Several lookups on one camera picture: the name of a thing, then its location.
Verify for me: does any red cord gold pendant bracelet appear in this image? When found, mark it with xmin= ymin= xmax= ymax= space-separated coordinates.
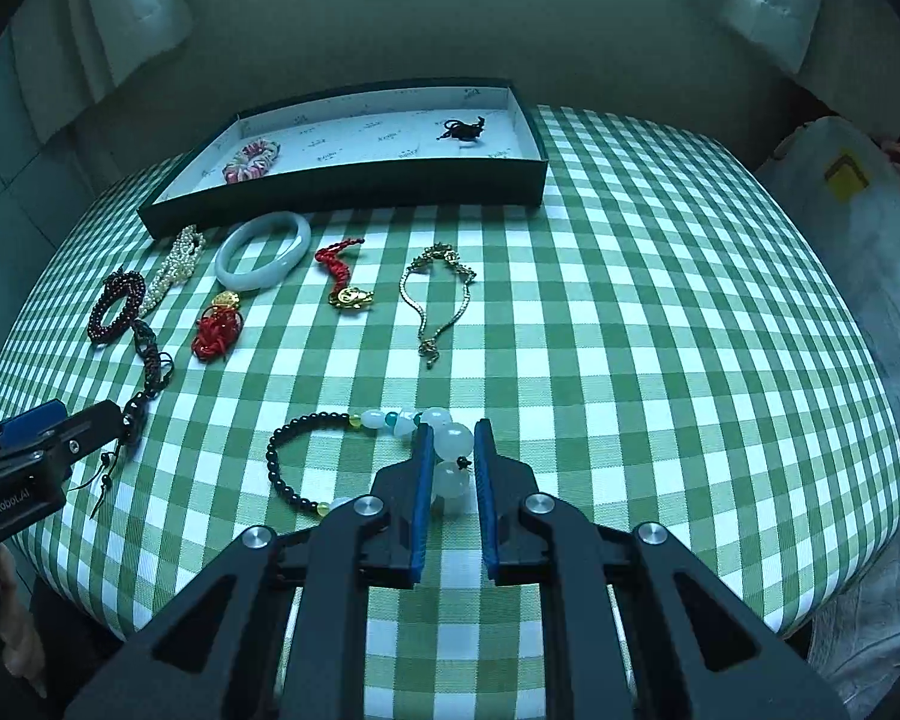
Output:
xmin=315 ymin=236 xmax=376 ymax=311

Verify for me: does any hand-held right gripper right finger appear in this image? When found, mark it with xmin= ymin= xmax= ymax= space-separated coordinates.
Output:
xmin=472 ymin=418 xmax=852 ymax=720

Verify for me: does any red tassel charm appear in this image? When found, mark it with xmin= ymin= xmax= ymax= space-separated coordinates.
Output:
xmin=192 ymin=291 xmax=245 ymax=362

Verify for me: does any dark red bead bracelet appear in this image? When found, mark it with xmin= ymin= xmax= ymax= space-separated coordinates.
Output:
xmin=88 ymin=270 xmax=147 ymax=348

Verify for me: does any pale patterned blanket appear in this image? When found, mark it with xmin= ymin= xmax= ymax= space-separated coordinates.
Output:
xmin=806 ymin=427 xmax=900 ymax=698

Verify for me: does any gold chain bracelet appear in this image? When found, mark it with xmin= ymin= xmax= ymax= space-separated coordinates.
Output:
xmin=399 ymin=241 xmax=478 ymax=370

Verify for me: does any black and white bead bracelet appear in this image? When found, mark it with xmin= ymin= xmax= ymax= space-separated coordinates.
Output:
xmin=266 ymin=406 xmax=475 ymax=522

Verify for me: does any person's left forearm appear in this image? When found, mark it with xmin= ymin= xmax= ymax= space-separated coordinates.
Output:
xmin=0 ymin=546 xmax=46 ymax=698

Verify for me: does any white bag with yellow mark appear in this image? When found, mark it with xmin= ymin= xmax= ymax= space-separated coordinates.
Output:
xmin=757 ymin=116 xmax=900 ymax=436

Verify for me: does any pale jade bangle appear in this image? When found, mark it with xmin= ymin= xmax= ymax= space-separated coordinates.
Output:
xmin=214 ymin=211 xmax=313 ymax=293

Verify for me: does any white curtain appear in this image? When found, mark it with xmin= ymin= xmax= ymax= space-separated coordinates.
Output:
xmin=7 ymin=0 xmax=196 ymax=143
xmin=720 ymin=0 xmax=900 ymax=121

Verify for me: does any black knotted cord ornament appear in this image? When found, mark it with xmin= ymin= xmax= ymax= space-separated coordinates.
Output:
xmin=436 ymin=114 xmax=488 ymax=143

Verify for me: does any pink scrunchie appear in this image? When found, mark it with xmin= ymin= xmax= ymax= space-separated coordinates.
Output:
xmin=223 ymin=139 xmax=280 ymax=185

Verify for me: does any white pearl bracelet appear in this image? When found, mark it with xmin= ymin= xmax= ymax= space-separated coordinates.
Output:
xmin=139 ymin=223 xmax=206 ymax=320

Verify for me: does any white shallow cardboard tray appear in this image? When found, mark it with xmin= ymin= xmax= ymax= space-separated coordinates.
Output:
xmin=136 ymin=76 xmax=549 ymax=239

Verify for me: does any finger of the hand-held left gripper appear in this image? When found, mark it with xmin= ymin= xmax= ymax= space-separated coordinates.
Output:
xmin=0 ymin=401 xmax=68 ymax=460
xmin=41 ymin=400 xmax=125 ymax=477

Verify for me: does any green checked tablecloth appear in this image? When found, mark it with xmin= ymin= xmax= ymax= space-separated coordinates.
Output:
xmin=0 ymin=105 xmax=900 ymax=638

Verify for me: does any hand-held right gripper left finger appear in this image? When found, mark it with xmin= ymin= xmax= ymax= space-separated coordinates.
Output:
xmin=64 ymin=420 xmax=436 ymax=720

